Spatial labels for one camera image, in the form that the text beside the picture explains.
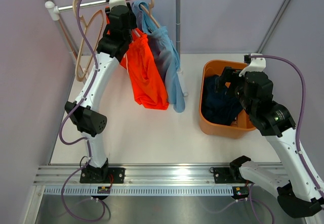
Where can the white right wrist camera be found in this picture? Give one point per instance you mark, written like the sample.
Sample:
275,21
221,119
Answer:
255,62

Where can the aluminium mounting rail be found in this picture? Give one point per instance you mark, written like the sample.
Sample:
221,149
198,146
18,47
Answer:
138,174

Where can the orange plastic basket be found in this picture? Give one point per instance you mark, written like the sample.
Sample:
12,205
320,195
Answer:
241,125

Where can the orange shorts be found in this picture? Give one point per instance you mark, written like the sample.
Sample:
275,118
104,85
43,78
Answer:
147,84

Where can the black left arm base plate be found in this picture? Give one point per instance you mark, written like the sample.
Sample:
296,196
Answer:
90,175

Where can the navy blue shorts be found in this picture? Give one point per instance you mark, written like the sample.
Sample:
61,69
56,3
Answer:
218,108

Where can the slotted grey cable duct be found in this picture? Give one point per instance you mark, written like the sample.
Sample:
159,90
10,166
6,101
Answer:
149,191

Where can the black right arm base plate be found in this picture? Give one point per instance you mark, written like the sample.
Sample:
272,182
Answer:
222,175

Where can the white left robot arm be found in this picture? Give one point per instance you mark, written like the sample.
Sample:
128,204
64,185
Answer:
84,111

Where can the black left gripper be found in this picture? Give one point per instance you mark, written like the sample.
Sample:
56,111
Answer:
131,21

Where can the white metal clothes rack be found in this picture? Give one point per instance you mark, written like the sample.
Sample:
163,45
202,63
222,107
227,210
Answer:
55,11

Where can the tan wooden hanger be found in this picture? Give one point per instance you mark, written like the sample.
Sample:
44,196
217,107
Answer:
148,11

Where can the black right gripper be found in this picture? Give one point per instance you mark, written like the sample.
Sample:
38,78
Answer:
228,74

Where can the light blue shorts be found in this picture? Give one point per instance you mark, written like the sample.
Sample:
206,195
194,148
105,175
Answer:
164,53

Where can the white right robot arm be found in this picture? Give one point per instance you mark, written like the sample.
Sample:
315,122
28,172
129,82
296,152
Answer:
297,195

